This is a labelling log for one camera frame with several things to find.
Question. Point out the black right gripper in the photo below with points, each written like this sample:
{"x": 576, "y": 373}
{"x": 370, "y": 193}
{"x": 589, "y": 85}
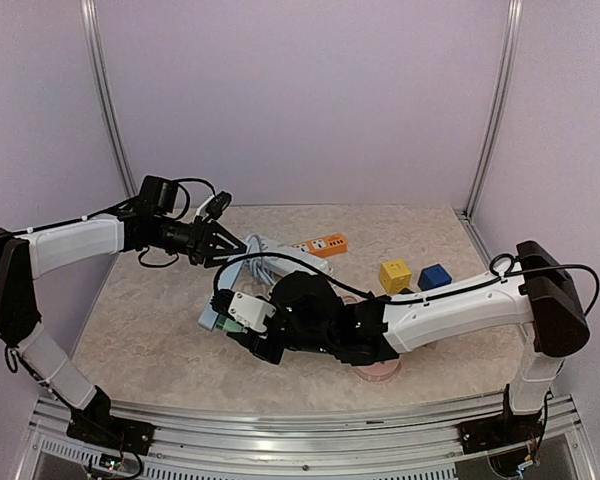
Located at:
{"x": 247, "y": 342}

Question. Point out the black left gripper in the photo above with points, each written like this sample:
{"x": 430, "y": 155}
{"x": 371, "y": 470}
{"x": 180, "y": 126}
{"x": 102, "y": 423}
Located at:
{"x": 203, "y": 240}

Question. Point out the light blue power strip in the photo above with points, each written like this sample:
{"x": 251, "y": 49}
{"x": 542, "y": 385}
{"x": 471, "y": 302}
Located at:
{"x": 219, "y": 301}

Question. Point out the light green plug adapter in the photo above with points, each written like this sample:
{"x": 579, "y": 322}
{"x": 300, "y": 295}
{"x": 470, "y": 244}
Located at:
{"x": 228, "y": 325}

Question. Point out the long white power strip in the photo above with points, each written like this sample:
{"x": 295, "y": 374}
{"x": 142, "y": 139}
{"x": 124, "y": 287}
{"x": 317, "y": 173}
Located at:
{"x": 282, "y": 260}

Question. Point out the yellow cube adapter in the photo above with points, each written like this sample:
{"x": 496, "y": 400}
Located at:
{"x": 394, "y": 276}

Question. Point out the blue cube adapter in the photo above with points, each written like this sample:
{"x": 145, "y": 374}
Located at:
{"x": 432, "y": 277}

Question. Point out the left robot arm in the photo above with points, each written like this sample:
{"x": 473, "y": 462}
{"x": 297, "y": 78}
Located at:
{"x": 32, "y": 257}

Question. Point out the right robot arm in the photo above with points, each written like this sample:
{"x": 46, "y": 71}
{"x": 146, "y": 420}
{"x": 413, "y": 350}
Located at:
{"x": 530, "y": 288}

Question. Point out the pink round socket hub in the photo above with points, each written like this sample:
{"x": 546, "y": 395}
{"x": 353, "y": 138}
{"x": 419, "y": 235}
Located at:
{"x": 379, "y": 371}

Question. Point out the orange power strip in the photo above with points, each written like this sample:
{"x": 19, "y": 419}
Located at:
{"x": 324, "y": 247}

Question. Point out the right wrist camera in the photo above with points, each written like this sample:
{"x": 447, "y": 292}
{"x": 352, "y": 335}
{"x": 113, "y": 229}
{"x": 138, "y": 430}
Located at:
{"x": 251, "y": 312}

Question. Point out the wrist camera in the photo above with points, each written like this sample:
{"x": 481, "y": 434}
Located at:
{"x": 251, "y": 312}
{"x": 214, "y": 206}

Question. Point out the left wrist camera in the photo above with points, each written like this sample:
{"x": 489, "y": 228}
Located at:
{"x": 214, "y": 206}

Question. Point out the aluminium front rail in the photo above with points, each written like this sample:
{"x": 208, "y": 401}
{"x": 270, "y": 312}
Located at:
{"x": 419, "y": 442}

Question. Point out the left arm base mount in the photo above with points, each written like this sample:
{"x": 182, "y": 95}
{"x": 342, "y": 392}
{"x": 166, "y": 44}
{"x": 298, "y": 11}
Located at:
{"x": 114, "y": 433}

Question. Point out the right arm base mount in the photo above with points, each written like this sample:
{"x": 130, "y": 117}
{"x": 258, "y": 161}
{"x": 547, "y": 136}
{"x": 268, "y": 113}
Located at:
{"x": 499, "y": 430}

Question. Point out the left aluminium frame post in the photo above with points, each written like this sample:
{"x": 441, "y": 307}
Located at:
{"x": 95, "y": 49}

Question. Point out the aluminium frame post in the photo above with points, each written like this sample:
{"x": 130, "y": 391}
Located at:
{"x": 95, "y": 49}
{"x": 497, "y": 108}

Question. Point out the right aluminium frame post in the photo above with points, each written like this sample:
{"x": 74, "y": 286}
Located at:
{"x": 497, "y": 108}

